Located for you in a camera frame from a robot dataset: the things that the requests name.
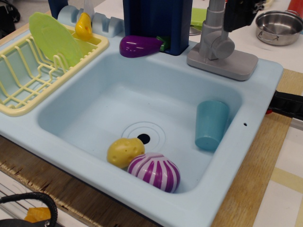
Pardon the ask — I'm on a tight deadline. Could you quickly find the green plastic plate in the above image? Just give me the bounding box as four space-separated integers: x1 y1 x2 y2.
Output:
29 12 84 67

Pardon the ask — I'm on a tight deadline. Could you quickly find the grey faucet lever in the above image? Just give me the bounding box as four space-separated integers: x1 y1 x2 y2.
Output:
221 28 230 42

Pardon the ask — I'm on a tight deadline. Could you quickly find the black object top left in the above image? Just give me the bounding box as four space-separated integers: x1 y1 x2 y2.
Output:
0 0 21 39

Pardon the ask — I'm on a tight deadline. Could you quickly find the grey toy faucet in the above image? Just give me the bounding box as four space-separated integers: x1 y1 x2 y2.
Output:
187 0 258 81

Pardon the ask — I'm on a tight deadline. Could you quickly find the purple toy eggplant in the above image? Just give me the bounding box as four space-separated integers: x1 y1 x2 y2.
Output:
119 35 171 58

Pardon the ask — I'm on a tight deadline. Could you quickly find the cream plastic toy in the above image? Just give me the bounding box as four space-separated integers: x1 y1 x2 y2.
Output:
263 0 274 9

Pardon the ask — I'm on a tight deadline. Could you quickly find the purple striped toy onion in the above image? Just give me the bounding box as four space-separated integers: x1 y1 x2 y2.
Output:
127 153 181 193

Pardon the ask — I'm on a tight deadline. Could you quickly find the yellow toy pear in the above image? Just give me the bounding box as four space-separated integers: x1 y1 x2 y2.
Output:
75 12 92 41

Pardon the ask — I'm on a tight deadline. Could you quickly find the black braided cable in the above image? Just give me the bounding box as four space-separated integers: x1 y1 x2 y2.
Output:
0 192 58 227

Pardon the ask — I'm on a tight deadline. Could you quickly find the light blue toy sink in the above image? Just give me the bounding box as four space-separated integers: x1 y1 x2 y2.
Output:
0 37 283 227

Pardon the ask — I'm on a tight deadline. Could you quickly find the dark blue box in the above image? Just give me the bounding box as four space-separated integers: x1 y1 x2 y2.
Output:
123 0 193 56

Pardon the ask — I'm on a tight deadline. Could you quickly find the yellow toy potato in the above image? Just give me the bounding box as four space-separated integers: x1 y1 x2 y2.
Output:
107 138 145 168

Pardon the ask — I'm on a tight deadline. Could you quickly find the black clamp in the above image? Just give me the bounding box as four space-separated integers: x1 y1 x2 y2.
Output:
266 90 303 121

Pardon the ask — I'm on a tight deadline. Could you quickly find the light blue utensil holder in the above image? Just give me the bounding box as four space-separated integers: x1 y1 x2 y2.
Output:
57 5 125 38

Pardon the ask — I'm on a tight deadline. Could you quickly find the red container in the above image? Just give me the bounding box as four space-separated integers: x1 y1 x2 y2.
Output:
287 0 303 14

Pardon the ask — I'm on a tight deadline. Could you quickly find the green toy ring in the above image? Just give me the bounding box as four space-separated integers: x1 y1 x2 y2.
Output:
190 7 209 27

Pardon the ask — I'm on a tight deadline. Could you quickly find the steel pot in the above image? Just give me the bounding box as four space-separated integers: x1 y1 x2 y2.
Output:
255 11 303 46

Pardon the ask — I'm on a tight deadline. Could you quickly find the yellow dish rack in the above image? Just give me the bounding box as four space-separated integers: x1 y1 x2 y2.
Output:
0 31 109 116

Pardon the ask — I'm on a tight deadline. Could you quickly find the orange tape piece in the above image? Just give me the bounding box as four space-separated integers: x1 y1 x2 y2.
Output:
24 207 51 223

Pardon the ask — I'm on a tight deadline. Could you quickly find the teal plastic cup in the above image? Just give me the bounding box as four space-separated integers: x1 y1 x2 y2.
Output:
195 100 229 151

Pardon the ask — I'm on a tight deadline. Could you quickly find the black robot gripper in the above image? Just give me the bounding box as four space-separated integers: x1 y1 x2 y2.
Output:
223 0 265 32

